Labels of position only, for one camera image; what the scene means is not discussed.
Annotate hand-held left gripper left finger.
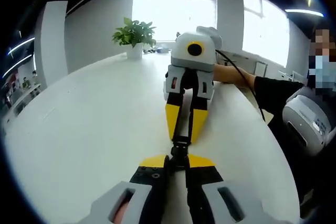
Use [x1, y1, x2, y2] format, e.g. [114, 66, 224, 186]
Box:
[77, 154, 171, 224]

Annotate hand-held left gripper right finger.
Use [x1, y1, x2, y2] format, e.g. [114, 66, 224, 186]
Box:
[184, 154, 300, 224]

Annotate green potted plant white pot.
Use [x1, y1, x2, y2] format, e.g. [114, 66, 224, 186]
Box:
[112, 17, 158, 59]

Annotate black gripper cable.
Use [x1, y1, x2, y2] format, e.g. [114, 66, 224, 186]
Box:
[215, 49, 266, 122]

